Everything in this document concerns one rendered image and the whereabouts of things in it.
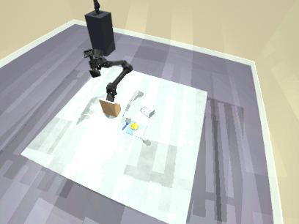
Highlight white cylinder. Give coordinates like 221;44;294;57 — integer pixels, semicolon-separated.
142;135;148;143

